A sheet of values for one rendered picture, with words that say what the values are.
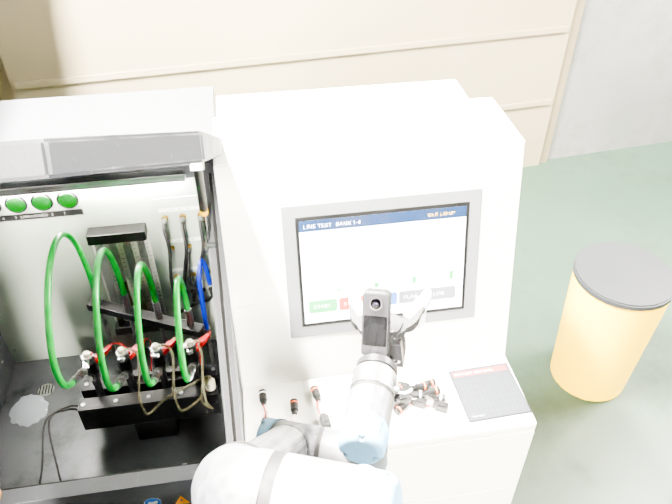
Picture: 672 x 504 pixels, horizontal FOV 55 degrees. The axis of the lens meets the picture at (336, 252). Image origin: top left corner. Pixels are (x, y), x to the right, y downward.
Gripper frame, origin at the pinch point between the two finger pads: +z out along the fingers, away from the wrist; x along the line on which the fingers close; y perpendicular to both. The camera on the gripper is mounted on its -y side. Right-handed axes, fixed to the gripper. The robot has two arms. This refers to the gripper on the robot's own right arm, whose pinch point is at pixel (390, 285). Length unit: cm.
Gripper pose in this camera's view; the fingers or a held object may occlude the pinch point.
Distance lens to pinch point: 123.5
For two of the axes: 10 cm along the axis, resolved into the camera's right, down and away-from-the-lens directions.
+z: 2.0, -6.3, 7.6
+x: 9.7, 0.2, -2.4
